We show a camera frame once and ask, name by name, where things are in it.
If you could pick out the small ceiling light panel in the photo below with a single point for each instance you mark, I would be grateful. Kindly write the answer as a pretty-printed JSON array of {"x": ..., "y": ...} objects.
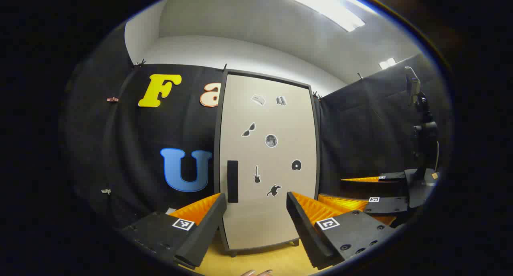
[{"x": 387, "y": 63}]

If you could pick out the grey cabinet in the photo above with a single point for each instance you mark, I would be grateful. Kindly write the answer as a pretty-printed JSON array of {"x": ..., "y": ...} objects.
[{"x": 216, "y": 147}]

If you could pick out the white cabinet door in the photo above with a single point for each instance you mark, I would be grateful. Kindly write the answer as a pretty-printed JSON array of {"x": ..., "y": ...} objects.
[{"x": 276, "y": 216}]

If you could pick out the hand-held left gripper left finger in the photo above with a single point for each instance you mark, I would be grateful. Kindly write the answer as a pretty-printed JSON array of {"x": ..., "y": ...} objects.
[{"x": 202, "y": 232}]

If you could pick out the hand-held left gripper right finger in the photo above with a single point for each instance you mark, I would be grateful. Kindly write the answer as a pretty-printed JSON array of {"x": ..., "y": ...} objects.
[{"x": 306, "y": 232}]

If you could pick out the black backdrop cloth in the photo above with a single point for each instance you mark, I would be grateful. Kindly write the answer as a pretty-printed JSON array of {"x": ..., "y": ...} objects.
[{"x": 132, "y": 147}]

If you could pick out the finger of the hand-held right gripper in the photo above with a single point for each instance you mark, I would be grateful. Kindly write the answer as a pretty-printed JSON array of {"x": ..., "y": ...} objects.
[
  {"x": 394, "y": 179},
  {"x": 386, "y": 205}
]

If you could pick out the red cloth clip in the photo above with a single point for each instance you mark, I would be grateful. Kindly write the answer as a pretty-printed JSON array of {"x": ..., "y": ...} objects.
[{"x": 112, "y": 100}]

